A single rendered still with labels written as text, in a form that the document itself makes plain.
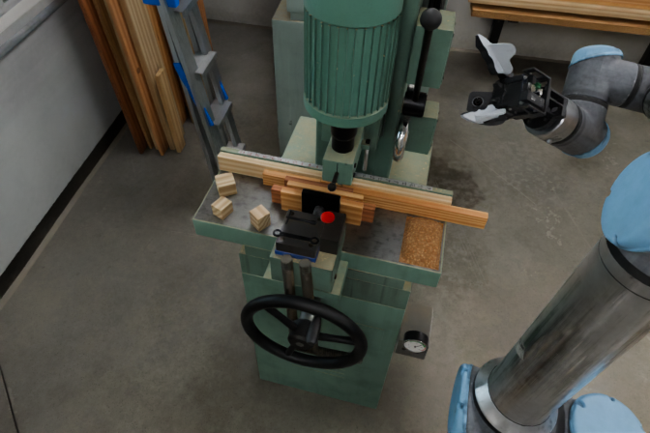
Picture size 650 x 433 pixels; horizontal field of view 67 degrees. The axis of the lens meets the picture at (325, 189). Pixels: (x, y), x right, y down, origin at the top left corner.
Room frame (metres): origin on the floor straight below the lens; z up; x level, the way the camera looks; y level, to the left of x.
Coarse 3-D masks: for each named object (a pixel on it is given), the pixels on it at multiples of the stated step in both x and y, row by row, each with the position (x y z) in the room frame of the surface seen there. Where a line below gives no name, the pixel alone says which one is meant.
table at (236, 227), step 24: (216, 192) 0.84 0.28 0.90; (240, 192) 0.84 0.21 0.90; (264, 192) 0.84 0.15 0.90; (216, 216) 0.76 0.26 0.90; (240, 216) 0.76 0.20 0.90; (384, 216) 0.78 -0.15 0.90; (240, 240) 0.72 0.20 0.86; (264, 240) 0.71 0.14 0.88; (360, 240) 0.71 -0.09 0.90; (384, 240) 0.71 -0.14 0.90; (360, 264) 0.66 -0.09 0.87; (384, 264) 0.65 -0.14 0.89; (408, 264) 0.64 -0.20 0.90; (336, 288) 0.59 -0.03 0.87
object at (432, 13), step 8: (432, 8) 0.75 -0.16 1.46; (424, 16) 0.74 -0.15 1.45; (432, 16) 0.73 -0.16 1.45; (440, 16) 0.74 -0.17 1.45; (424, 24) 0.73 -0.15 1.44; (432, 24) 0.73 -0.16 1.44; (424, 40) 0.77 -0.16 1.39; (424, 48) 0.79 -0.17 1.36; (424, 56) 0.80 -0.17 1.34; (424, 64) 0.82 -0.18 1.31; (416, 80) 0.87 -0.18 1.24; (416, 88) 0.88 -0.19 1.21; (408, 96) 0.94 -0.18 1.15; (416, 96) 0.91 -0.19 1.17; (424, 96) 0.94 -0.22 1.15; (408, 104) 0.92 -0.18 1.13; (416, 104) 0.92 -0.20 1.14; (424, 104) 0.92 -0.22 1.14; (408, 112) 0.92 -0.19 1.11; (416, 112) 0.92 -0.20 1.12
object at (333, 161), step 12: (360, 132) 0.89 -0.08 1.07; (360, 144) 0.87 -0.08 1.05; (324, 156) 0.81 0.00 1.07; (336, 156) 0.81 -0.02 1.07; (348, 156) 0.81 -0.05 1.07; (324, 168) 0.80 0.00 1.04; (336, 168) 0.79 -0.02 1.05; (348, 168) 0.79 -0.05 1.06; (324, 180) 0.80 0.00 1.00; (348, 180) 0.78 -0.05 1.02
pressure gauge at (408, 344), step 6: (408, 336) 0.58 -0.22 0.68; (414, 336) 0.57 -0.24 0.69; (420, 336) 0.57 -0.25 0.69; (426, 336) 0.58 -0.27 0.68; (408, 342) 0.57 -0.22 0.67; (414, 342) 0.56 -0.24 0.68; (420, 342) 0.56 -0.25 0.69; (426, 342) 0.56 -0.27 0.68; (408, 348) 0.57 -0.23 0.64; (414, 348) 0.56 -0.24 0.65; (420, 348) 0.56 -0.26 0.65; (426, 348) 0.56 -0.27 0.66
